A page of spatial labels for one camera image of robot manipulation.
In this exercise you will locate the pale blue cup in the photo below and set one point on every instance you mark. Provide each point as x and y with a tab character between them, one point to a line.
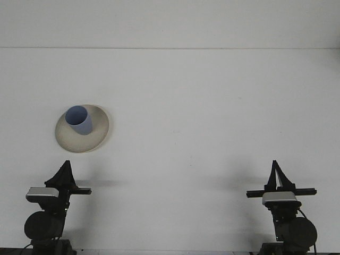
82	126

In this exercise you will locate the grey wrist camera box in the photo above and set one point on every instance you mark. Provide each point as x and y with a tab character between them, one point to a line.
279	198
41	193

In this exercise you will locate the pale round plate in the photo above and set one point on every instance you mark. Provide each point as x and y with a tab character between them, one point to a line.
79	144

